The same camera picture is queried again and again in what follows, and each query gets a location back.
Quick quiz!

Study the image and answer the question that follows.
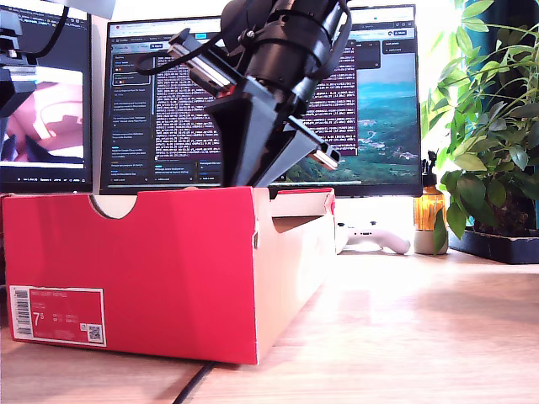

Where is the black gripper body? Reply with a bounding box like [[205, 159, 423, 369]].
[[170, 28, 342, 170]]

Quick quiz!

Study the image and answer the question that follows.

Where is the red shoebox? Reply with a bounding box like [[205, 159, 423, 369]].
[[0, 184, 338, 366]]

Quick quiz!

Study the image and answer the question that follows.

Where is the small computer monitor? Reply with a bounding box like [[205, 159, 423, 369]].
[[0, 6, 93, 194]]

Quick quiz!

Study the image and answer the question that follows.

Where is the wide computer monitor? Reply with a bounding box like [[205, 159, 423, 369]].
[[99, 3, 424, 199]]

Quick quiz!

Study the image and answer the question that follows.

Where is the white game controller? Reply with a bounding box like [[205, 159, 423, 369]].
[[336, 221, 412, 256]]

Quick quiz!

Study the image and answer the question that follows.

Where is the amber pump bottle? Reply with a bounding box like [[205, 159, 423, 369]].
[[414, 150, 447, 233]]

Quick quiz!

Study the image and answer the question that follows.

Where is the small white pot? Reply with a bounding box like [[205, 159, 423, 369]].
[[413, 229, 450, 256]]

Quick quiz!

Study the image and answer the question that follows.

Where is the green leafy plant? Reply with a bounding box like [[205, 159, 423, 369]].
[[420, 0, 539, 256]]

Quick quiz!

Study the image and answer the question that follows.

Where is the black planter tray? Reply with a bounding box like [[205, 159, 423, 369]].
[[448, 229, 539, 266]]

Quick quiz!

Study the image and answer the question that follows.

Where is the thin black cable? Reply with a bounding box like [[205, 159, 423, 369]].
[[31, 4, 71, 60], [133, 29, 237, 83]]

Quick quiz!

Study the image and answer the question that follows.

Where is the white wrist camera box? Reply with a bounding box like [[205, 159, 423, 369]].
[[62, 0, 118, 21]]

